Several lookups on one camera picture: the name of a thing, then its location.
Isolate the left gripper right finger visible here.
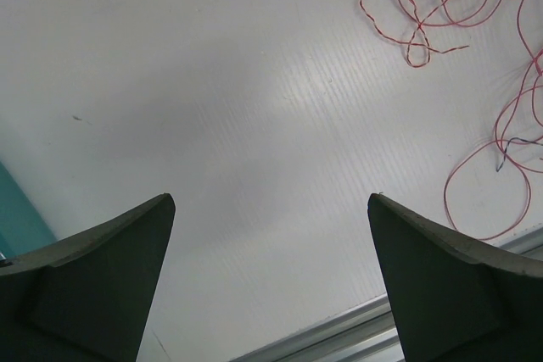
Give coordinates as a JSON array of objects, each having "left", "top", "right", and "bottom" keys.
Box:
[{"left": 367, "top": 193, "right": 542, "bottom": 361}]

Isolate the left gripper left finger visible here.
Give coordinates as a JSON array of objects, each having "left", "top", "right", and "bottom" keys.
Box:
[{"left": 1, "top": 193, "right": 176, "bottom": 361}]

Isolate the teal translucent plastic bin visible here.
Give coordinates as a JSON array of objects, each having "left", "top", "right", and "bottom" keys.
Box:
[{"left": 0, "top": 164, "right": 57, "bottom": 264}]

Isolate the aluminium mounting rail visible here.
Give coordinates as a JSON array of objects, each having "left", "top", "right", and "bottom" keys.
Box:
[{"left": 228, "top": 221, "right": 543, "bottom": 362}]

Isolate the blue white twisted wire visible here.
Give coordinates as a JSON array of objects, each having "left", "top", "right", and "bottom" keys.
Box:
[{"left": 494, "top": 136, "right": 543, "bottom": 173}]

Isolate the pink wire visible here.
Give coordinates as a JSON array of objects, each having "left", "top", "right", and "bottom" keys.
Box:
[{"left": 443, "top": 0, "right": 543, "bottom": 242}]

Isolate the red white twisted wire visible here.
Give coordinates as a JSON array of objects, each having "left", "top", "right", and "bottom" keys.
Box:
[{"left": 359, "top": 0, "right": 543, "bottom": 69}]

